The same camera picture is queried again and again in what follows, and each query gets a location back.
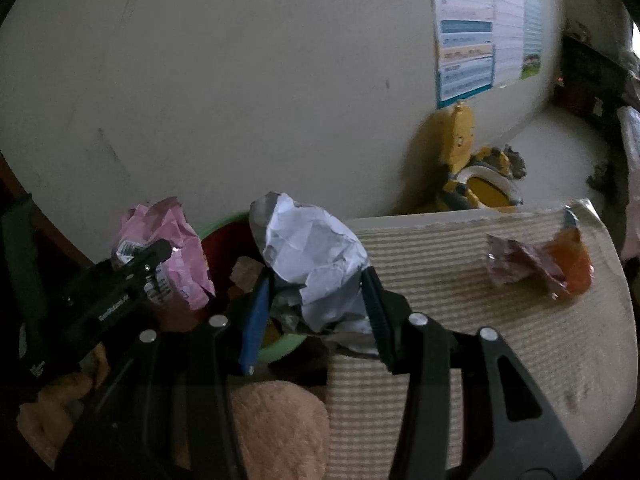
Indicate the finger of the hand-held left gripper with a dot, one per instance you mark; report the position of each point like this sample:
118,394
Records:
142,260

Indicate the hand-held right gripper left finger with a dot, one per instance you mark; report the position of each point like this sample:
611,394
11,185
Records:
255,320

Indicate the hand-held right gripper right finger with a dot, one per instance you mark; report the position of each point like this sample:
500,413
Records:
376,310

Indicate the pink plastic wrapper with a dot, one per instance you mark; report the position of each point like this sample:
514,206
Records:
170,225

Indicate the green rimmed red bucket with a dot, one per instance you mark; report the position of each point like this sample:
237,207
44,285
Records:
220,255

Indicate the grey paper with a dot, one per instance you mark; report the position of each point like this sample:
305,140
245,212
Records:
310,250

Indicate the tan cardboard piece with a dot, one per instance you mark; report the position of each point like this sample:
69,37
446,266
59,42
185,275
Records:
245,272

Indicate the striped beige mat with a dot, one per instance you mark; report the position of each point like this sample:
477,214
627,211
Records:
450,285

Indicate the dark brown wooden furniture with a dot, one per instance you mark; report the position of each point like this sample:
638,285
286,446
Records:
50,232

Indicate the person's tan fleece leg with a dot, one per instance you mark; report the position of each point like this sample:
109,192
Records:
50,410

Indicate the yellow duck potty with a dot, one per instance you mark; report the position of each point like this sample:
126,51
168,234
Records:
457,135

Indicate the orange snack wrapper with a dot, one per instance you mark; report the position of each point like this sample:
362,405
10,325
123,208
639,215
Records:
570,260

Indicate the pair of dark shoes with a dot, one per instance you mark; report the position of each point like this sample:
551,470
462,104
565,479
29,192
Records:
515,162
602,176

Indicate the dark wooden shelf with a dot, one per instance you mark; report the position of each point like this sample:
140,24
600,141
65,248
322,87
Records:
585,75

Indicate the large blue wall poster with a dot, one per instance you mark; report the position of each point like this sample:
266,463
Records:
462,35

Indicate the white chart wall poster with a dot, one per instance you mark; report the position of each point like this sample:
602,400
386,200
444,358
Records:
509,25

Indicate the green chart wall poster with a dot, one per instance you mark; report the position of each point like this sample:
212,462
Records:
532,30

